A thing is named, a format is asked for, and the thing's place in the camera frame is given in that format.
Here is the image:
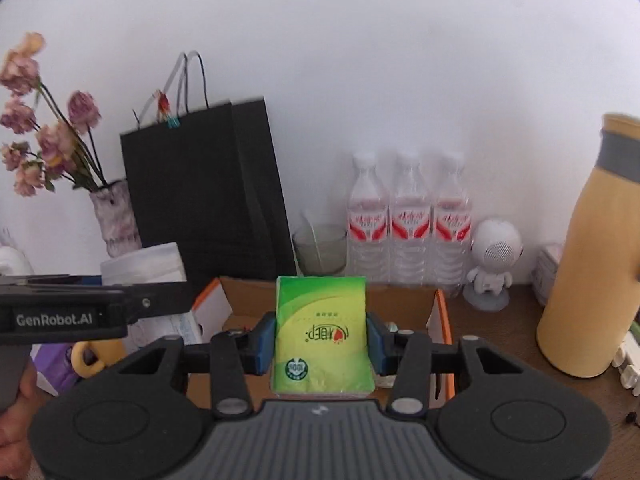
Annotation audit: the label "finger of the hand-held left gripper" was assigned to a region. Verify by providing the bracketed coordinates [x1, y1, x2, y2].
[122, 280, 195, 323]

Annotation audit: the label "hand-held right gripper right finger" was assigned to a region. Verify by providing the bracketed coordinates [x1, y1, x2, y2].
[366, 312, 523, 420]

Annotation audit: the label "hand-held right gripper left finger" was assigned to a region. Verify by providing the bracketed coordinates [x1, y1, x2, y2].
[117, 312, 277, 420]

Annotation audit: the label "red cardboard box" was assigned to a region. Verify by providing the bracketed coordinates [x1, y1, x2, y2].
[187, 276, 456, 411]

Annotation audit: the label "green tissue pack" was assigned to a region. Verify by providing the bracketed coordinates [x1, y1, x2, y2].
[270, 275, 378, 396]

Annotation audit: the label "white plastic container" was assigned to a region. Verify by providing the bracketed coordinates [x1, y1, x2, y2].
[100, 242, 203, 356]

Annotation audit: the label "person's left hand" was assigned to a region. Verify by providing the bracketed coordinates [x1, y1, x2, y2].
[0, 360, 39, 480]

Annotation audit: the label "purple tissue pack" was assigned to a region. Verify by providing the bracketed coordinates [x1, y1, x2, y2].
[30, 344, 78, 398]

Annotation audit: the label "yellow mug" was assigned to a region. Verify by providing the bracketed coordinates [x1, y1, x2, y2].
[70, 339, 128, 378]

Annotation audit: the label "white appliance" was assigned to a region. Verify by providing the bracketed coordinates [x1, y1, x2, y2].
[0, 245, 36, 277]

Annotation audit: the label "mottled purple vase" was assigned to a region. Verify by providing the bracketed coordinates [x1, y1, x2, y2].
[89, 179, 143, 260]

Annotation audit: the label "clear glass cup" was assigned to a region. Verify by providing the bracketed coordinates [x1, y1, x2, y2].
[292, 225, 348, 278]

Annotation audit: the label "water bottle red label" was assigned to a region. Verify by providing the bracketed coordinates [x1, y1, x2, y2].
[431, 152, 473, 297]
[347, 152, 391, 286]
[389, 150, 433, 286]

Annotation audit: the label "black paper bag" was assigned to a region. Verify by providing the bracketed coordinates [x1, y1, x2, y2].
[120, 51, 298, 281]

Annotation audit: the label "white round speaker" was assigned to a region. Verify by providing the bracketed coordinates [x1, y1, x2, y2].
[462, 217, 525, 313]

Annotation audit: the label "dried pink flowers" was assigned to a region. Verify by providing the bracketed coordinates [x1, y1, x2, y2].
[0, 32, 108, 198]

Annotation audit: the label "yellow thermos jug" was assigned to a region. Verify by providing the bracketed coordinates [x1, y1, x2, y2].
[536, 112, 640, 378]

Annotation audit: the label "white power strip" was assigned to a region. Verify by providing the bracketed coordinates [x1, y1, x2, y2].
[612, 332, 640, 391]

